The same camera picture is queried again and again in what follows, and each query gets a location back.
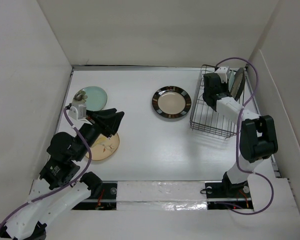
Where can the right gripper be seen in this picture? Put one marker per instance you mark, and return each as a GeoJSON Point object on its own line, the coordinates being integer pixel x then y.
{"type": "Point", "coordinates": [226, 85]}

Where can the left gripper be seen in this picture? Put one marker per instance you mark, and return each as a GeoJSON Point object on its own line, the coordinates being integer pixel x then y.
{"type": "Point", "coordinates": [109, 122]}

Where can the grey rim cream plate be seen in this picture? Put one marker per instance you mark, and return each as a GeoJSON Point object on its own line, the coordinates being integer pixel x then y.
{"type": "Point", "coordinates": [238, 84]}

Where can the teal rectangular divided plate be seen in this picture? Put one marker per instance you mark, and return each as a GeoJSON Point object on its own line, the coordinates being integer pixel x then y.
{"type": "Point", "coordinates": [231, 78]}

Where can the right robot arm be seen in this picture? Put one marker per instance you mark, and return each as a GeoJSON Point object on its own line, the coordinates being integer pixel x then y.
{"type": "Point", "coordinates": [257, 138]}

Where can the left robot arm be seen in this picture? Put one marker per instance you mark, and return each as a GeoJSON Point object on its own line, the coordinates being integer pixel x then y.
{"type": "Point", "coordinates": [64, 181]}

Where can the teal round flower plate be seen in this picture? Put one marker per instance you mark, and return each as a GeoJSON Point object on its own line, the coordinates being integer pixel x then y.
{"type": "Point", "coordinates": [94, 97]}

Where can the tan round bird plate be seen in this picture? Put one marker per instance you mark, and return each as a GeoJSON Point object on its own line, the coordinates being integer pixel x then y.
{"type": "Point", "coordinates": [104, 147]}

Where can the striped rim round plate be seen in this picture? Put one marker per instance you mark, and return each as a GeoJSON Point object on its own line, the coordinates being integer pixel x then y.
{"type": "Point", "coordinates": [171, 102]}

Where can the foil tape strip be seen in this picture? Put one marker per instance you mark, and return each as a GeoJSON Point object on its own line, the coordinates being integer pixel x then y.
{"type": "Point", "coordinates": [160, 196]}

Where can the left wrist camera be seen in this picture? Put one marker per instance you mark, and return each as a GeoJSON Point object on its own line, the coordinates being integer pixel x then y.
{"type": "Point", "coordinates": [78, 112]}

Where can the wire dish rack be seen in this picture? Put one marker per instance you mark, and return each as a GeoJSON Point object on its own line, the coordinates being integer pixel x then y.
{"type": "Point", "coordinates": [203, 117]}

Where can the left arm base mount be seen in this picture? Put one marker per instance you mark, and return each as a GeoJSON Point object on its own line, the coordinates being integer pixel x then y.
{"type": "Point", "coordinates": [105, 201]}

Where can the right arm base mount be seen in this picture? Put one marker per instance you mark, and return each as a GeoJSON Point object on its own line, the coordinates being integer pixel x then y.
{"type": "Point", "coordinates": [217, 199]}

